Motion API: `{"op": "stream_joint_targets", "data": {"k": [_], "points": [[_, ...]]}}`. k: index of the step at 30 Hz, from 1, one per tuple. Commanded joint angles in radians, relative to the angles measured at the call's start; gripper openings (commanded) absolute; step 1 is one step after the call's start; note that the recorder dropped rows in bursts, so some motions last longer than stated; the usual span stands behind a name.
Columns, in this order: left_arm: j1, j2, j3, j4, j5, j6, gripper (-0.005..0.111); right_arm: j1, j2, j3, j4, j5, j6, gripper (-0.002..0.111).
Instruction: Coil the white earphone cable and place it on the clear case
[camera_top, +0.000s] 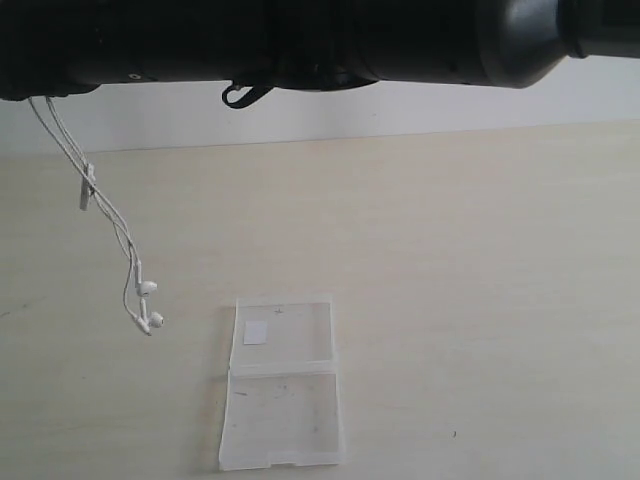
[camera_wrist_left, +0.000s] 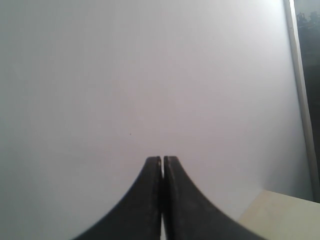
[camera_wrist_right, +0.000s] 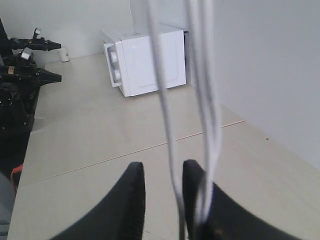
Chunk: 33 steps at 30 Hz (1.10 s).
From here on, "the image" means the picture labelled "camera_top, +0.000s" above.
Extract white wired earphones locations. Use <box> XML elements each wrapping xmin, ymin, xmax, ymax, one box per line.
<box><xmin>27</xmin><ymin>97</ymin><xmax>164</xmax><ymax>336</ymax></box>

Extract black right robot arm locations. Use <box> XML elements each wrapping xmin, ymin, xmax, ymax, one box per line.
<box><xmin>1</xmin><ymin>1</ymin><xmax>639</xmax><ymax>109</ymax></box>

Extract white sticker in case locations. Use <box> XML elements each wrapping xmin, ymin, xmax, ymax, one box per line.
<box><xmin>243</xmin><ymin>320</ymin><xmax>268</xmax><ymax>346</ymax></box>

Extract clear plastic storage case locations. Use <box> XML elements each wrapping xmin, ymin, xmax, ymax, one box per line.
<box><xmin>218</xmin><ymin>294</ymin><xmax>345</xmax><ymax>471</ymax></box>

